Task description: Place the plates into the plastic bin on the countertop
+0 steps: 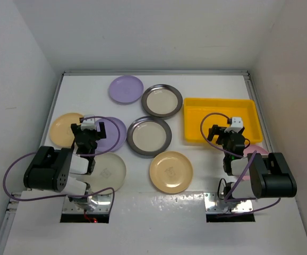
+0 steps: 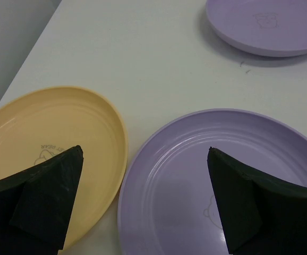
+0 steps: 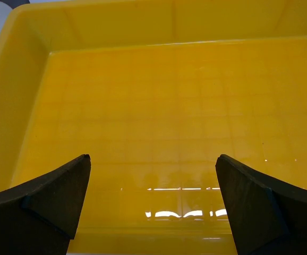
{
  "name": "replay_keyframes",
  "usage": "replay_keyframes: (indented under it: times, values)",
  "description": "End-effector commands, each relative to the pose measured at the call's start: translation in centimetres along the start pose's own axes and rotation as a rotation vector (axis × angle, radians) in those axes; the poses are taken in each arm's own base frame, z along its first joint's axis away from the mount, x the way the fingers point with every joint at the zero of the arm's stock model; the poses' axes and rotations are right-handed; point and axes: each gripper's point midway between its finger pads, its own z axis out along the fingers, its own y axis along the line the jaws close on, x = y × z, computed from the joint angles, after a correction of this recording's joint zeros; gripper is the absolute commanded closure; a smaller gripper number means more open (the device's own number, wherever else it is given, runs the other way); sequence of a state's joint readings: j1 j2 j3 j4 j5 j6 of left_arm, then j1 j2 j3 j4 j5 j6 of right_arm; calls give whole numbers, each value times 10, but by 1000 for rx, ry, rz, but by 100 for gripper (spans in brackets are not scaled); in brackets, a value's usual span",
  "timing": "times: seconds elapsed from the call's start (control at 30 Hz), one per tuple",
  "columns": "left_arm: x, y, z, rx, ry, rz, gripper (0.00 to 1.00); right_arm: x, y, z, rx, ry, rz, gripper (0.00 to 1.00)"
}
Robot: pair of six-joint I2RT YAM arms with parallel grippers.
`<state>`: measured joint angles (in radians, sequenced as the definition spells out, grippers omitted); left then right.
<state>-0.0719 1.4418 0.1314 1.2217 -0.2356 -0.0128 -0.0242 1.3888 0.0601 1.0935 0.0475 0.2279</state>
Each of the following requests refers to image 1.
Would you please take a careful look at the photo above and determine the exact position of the yellow plastic bin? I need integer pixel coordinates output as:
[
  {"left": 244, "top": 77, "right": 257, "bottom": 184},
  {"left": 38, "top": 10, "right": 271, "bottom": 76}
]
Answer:
[{"left": 183, "top": 98, "right": 263, "bottom": 144}]

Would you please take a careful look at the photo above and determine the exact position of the purple plate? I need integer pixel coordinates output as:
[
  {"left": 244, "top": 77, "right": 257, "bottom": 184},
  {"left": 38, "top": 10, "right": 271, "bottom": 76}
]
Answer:
[
  {"left": 108, "top": 75, "right": 144, "bottom": 104},
  {"left": 95, "top": 117, "right": 127, "bottom": 152}
]

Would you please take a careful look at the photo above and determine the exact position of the tan plate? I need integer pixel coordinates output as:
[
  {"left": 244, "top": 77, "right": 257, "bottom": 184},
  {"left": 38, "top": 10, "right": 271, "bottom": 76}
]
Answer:
[
  {"left": 49, "top": 113, "right": 83, "bottom": 148},
  {"left": 149, "top": 151, "right": 193, "bottom": 194}
]

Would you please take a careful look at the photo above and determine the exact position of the pink plate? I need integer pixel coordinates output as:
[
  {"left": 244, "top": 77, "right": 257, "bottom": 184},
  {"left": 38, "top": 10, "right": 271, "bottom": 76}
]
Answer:
[{"left": 243, "top": 145, "right": 269, "bottom": 167}]

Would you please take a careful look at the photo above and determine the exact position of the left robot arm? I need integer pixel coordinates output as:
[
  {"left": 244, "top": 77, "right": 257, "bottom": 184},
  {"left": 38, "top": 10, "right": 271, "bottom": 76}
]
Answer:
[{"left": 23, "top": 121, "right": 106, "bottom": 211}]

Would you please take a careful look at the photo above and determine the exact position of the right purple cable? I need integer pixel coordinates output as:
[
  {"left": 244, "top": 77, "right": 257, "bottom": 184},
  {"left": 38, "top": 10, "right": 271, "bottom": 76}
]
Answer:
[{"left": 200, "top": 112, "right": 282, "bottom": 219}]

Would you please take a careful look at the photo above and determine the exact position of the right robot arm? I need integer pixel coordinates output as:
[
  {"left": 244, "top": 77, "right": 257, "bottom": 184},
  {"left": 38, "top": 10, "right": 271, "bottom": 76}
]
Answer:
[{"left": 207, "top": 124, "right": 297, "bottom": 203}]

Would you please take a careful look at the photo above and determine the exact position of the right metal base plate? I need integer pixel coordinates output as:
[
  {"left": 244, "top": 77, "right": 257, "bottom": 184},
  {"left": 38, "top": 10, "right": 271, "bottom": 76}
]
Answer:
[{"left": 203, "top": 192, "right": 253, "bottom": 215}]

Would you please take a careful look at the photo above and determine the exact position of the cream white plate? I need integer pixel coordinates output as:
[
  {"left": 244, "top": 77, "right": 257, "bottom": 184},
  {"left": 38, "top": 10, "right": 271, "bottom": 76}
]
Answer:
[{"left": 81, "top": 152, "right": 126, "bottom": 192}]

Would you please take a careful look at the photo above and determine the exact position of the purple cable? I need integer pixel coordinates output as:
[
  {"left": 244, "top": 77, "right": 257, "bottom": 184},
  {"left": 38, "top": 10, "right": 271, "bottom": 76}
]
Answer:
[
  {"left": 3, "top": 115, "right": 121, "bottom": 217},
  {"left": 200, "top": 112, "right": 282, "bottom": 219}
]

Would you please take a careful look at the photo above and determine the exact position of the metal base plate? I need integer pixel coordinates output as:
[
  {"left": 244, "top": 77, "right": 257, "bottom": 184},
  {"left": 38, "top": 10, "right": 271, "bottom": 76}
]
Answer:
[
  {"left": 62, "top": 194, "right": 113, "bottom": 214},
  {"left": 203, "top": 192, "right": 253, "bottom": 215}
]

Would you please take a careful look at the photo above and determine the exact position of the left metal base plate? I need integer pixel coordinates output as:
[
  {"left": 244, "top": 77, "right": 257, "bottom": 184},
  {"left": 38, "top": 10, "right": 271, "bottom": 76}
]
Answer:
[{"left": 62, "top": 194, "right": 113, "bottom": 214}]

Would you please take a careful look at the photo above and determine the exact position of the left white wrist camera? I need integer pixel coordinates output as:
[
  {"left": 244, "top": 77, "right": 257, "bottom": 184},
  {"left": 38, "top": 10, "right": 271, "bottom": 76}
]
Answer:
[{"left": 80, "top": 115, "right": 96, "bottom": 130}]

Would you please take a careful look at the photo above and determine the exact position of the metal rimmed plate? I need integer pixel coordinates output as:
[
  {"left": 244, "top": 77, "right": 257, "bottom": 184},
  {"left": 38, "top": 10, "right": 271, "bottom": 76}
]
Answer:
[
  {"left": 141, "top": 84, "right": 183, "bottom": 118},
  {"left": 126, "top": 116, "right": 172, "bottom": 158}
]

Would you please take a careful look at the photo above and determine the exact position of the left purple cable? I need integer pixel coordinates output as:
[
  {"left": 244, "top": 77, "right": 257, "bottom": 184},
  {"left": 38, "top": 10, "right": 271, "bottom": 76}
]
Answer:
[{"left": 3, "top": 115, "right": 121, "bottom": 217}]

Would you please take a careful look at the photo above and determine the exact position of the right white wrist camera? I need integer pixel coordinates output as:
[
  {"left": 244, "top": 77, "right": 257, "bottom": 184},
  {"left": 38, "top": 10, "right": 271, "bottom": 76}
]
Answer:
[{"left": 225, "top": 117, "right": 244, "bottom": 133}]

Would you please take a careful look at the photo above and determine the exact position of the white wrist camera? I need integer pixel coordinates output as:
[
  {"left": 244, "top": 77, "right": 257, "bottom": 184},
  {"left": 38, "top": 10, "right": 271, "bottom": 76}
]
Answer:
[
  {"left": 225, "top": 117, "right": 244, "bottom": 133},
  {"left": 80, "top": 115, "right": 96, "bottom": 130}
]

